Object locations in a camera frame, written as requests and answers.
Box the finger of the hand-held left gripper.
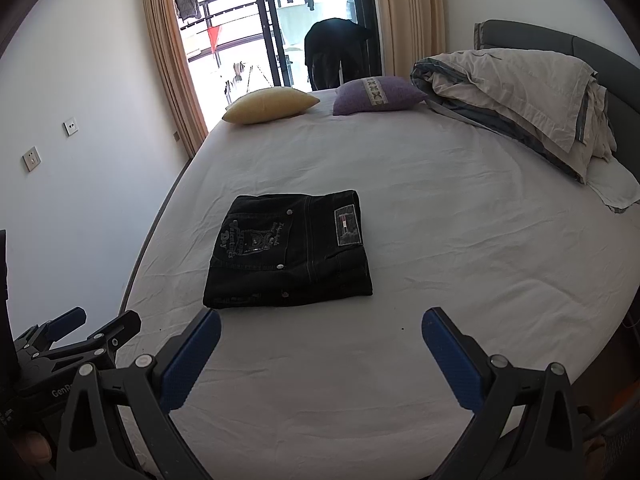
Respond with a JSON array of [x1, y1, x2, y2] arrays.
[[14, 306, 87, 357], [32, 310, 142, 371]]

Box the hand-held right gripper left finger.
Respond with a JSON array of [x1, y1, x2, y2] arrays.
[[54, 307, 222, 480]]

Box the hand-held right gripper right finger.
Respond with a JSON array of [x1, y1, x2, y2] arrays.
[[421, 307, 598, 480]]

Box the black pants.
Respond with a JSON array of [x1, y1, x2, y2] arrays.
[[202, 190, 374, 310]]

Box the person's left hand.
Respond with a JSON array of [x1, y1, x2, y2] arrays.
[[12, 430, 55, 463]]

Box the bed with white sheet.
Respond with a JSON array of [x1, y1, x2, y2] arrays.
[[120, 87, 640, 480]]

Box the white pillow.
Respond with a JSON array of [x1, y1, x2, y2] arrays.
[[585, 155, 636, 217]]

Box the yellow pillow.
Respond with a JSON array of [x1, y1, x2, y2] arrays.
[[221, 87, 321, 125]]

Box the beige curtain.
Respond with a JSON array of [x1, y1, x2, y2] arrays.
[[139, 0, 211, 158], [372, 0, 447, 83]]

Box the purple pillow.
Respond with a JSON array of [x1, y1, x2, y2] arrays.
[[332, 76, 430, 117]]

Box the beige grey duvet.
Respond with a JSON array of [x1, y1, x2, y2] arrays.
[[410, 49, 618, 186]]

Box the metal folding rack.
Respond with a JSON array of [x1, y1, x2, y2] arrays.
[[222, 60, 275, 107]]

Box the dark cloth on balcony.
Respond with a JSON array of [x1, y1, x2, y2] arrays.
[[303, 18, 373, 92]]

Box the grey hanging jacket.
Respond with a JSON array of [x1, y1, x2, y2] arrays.
[[172, 0, 203, 23]]

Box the grey headboard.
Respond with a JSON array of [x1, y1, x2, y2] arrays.
[[472, 19, 640, 176]]

